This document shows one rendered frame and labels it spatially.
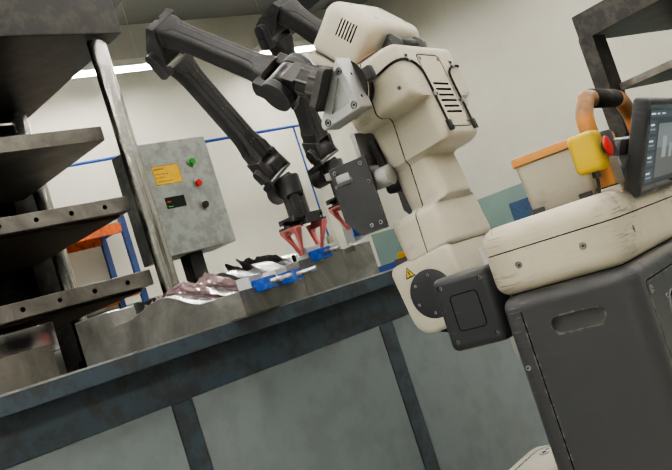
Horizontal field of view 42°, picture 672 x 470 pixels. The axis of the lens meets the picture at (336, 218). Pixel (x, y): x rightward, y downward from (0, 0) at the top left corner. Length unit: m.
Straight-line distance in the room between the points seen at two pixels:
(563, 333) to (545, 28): 8.38
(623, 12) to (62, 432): 4.95
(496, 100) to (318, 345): 8.41
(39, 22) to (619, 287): 1.98
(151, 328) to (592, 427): 1.00
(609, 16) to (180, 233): 3.84
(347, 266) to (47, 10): 1.28
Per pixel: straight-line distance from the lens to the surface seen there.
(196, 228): 3.05
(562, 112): 9.77
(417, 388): 2.30
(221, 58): 1.93
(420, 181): 1.84
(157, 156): 3.06
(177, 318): 1.99
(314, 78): 1.75
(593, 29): 6.19
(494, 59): 10.31
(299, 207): 2.17
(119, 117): 2.89
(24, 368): 1.89
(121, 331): 2.11
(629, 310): 1.50
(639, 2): 5.99
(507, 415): 2.56
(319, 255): 2.14
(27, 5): 2.88
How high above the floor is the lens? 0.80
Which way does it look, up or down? 4 degrees up
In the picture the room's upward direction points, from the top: 18 degrees counter-clockwise
